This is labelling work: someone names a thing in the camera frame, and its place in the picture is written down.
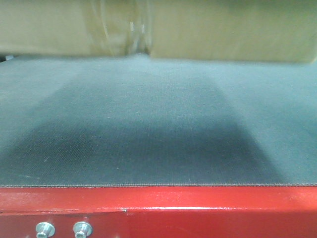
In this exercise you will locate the silver bolt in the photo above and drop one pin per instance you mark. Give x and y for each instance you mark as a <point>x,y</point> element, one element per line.
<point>45,230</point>
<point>82,229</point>

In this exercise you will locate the red conveyor frame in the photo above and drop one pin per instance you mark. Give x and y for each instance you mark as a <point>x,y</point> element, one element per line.
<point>162,212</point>

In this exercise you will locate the brown cardboard carton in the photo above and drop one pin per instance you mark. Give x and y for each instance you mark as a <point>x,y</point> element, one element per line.
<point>247,30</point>

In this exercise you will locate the grey conveyor belt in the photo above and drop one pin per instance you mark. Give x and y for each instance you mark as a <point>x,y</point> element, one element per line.
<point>73,122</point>

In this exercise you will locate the right silver bolt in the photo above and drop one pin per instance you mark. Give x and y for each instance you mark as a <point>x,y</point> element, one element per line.
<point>82,229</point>

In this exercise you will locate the left silver bolt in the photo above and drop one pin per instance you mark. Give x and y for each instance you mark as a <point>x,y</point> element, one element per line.
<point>45,230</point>

